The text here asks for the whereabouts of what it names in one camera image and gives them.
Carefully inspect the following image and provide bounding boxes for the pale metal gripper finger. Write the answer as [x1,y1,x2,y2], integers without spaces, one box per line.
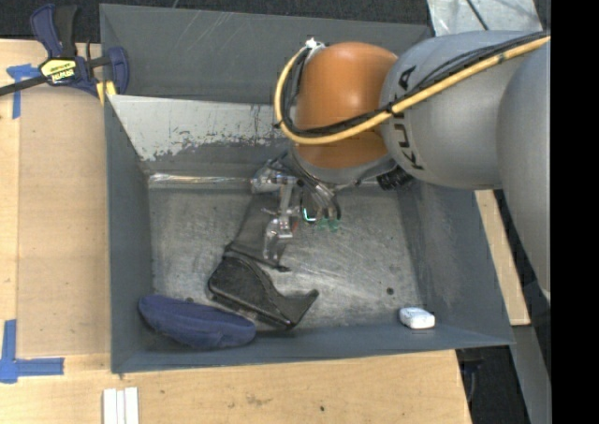
[262,219,279,262]
[275,218,296,263]

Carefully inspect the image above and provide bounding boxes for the black angled plastic tool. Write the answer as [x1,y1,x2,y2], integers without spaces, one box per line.
[207,199,321,331]

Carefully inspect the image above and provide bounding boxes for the grey metal bin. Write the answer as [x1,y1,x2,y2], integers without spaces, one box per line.
[98,3,517,374]

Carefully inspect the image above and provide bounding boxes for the dark blue cloth pouch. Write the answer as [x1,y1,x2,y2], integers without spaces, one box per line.
[138,294,258,351]

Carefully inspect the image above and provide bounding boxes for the small white block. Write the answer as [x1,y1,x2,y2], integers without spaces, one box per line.
[398,306,437,330]

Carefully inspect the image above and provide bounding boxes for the black cylinder on white bracket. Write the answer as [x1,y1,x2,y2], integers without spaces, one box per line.
[375,168,414,192]

